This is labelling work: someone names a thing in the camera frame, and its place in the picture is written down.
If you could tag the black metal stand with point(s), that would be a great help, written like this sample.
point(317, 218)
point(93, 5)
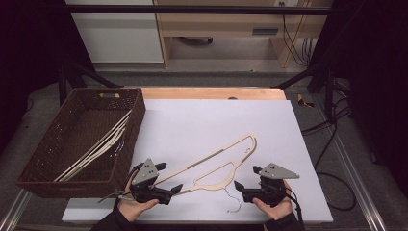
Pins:
point(73, 77)
point(320, 77)

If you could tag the cream plastic clothes hanger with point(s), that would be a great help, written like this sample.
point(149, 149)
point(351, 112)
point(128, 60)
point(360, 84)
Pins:
point(96, 146)
point(208, 159)
point(99, 153)

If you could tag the person's right hand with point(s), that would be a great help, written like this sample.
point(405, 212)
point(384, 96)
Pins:
point(279, 210)

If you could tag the black curtain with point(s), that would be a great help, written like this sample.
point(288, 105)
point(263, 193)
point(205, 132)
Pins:
point(375, 64)
point(25, 48)

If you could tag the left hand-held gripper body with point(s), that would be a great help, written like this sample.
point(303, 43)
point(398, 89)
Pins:
point(146, 174)

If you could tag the black metal frame bar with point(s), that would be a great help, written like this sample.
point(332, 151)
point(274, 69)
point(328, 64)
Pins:
point(192, 9)

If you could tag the light wooden desk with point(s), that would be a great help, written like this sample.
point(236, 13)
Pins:
point(221, 22)

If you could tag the person's left hand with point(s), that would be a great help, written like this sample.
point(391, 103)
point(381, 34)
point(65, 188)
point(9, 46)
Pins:
point(130, 205)

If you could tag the aluminium rail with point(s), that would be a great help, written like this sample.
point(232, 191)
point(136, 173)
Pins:
point(356, 173)
point(14, 211)

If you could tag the brown woven basket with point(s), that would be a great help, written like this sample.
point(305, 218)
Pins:
point(77, 141)

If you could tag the yellow tape piece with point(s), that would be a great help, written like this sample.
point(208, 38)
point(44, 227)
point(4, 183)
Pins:
point(303, 102)

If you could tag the wooden table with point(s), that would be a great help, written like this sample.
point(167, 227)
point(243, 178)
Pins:
point(205, 93)

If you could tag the office chair base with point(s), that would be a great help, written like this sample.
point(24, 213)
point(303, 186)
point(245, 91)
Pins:
point(195, 40)

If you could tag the white cabinet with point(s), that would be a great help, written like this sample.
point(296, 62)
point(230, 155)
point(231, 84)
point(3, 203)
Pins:
point(118, 35)

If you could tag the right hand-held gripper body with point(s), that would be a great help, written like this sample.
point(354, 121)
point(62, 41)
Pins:
point(272, 189)

